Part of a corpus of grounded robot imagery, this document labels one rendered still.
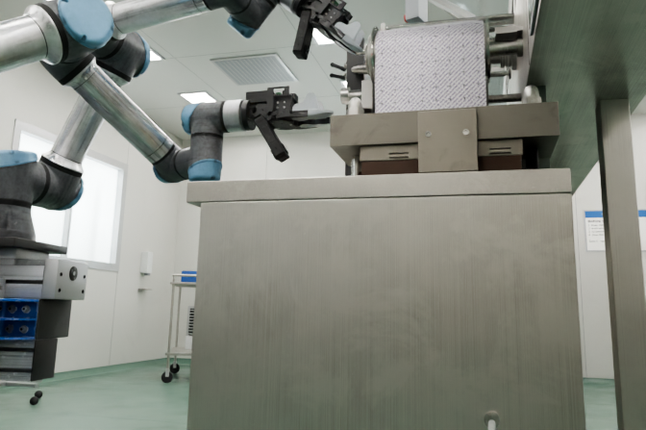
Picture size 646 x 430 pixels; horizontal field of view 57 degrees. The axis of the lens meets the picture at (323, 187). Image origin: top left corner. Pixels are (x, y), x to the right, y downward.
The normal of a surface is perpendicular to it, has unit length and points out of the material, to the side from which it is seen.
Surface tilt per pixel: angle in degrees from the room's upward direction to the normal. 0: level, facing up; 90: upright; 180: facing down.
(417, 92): 90
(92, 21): 86
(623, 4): 180
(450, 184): 90
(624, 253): 90
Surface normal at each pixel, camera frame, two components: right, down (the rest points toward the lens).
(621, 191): -0.26, -0.20
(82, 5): 0.78, -0.18
